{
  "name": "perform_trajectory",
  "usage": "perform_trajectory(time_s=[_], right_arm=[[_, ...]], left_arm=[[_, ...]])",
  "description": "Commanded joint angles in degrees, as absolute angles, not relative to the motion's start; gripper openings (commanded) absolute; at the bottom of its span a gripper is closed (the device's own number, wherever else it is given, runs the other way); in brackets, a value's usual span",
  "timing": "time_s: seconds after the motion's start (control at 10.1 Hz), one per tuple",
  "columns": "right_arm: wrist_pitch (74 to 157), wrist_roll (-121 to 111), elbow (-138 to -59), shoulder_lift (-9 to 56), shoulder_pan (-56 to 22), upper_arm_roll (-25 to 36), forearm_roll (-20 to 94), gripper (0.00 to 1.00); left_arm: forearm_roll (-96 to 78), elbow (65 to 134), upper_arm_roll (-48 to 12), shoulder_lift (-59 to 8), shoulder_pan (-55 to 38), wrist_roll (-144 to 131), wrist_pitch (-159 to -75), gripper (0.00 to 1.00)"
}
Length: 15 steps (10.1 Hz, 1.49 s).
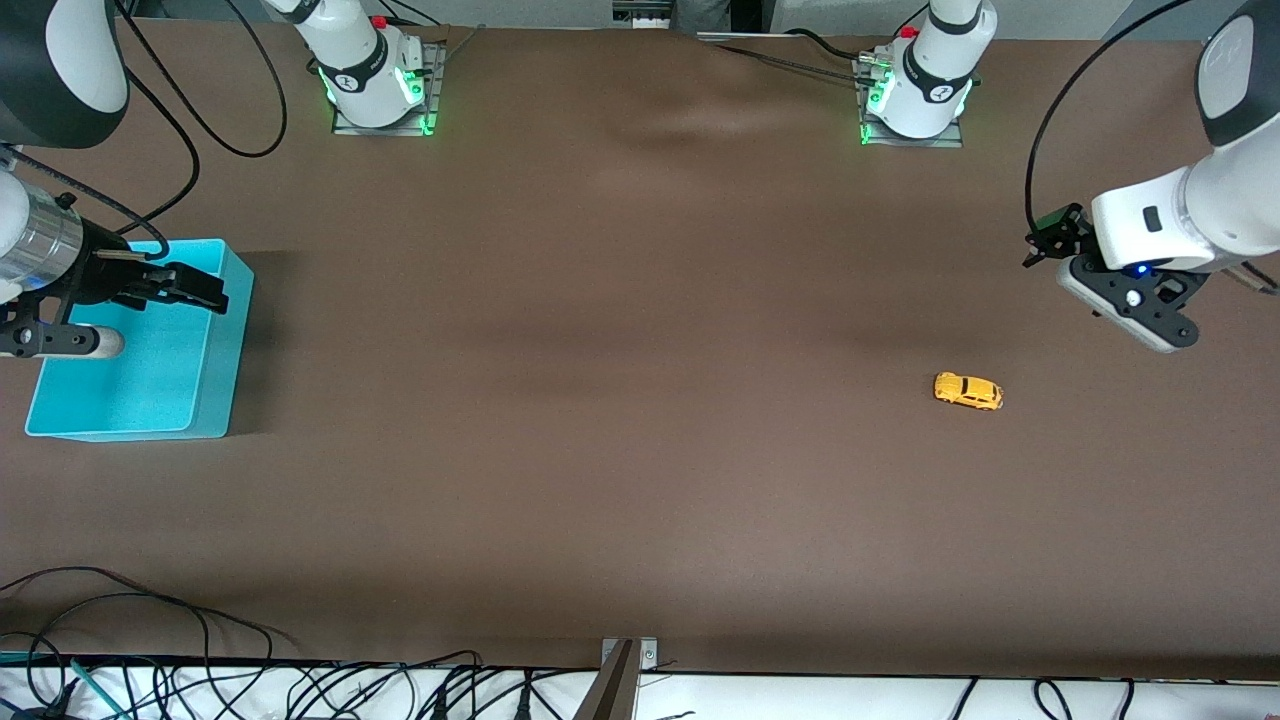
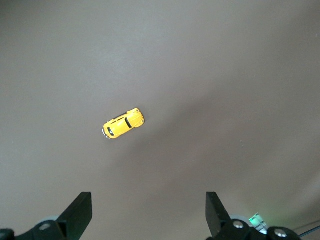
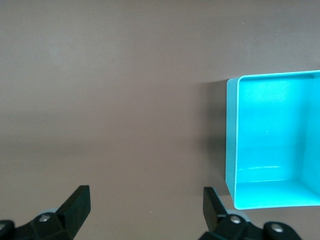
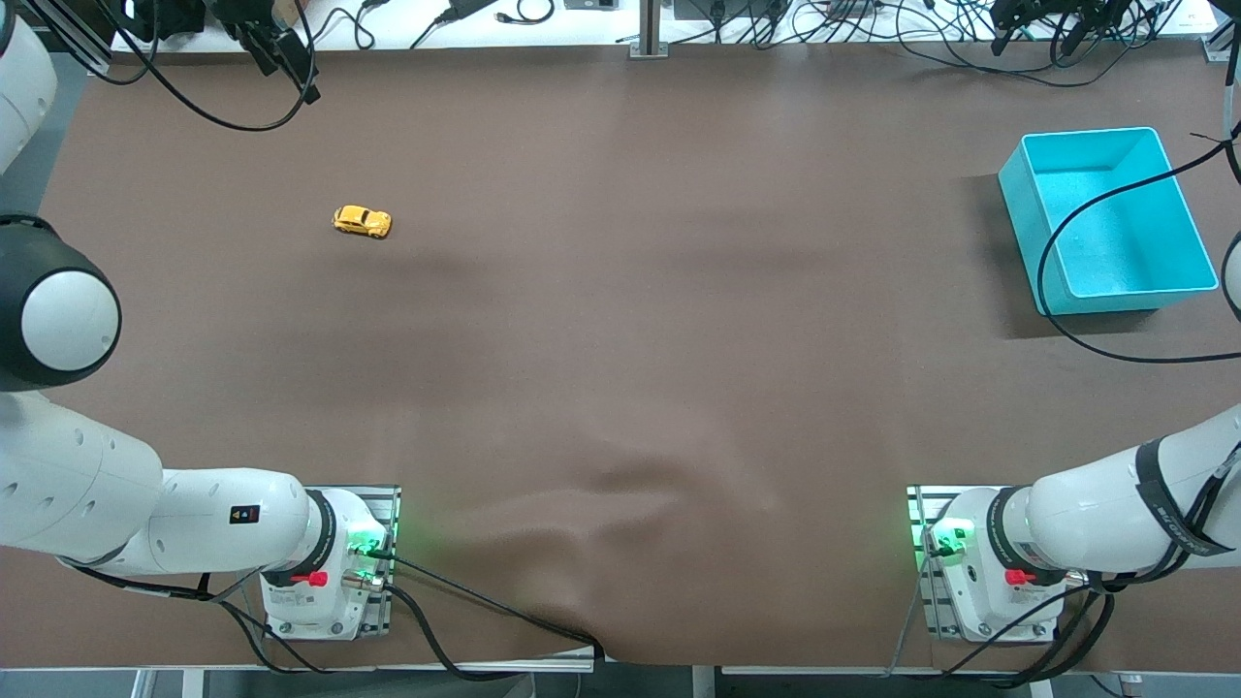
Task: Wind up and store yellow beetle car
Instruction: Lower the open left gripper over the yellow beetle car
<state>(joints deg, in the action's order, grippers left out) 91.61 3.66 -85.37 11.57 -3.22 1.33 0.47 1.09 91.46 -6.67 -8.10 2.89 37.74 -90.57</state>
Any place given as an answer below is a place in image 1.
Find yellow toy beetle car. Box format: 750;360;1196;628
934;372;1004;412

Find teal plastic storage bin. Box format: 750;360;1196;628
25;238;256;442

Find silver metal strip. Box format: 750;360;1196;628
697;31;866;47

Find grey trouser legs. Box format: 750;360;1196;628
668;0;737;33

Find grey metal bar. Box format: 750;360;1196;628
573;640;638;720

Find grey metal base plate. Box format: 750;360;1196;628
855;52;967;150
330;40;448;137

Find teal cable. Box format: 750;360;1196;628
68;658;129;720

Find small metal mounting bracket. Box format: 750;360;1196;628
600;637;660;673

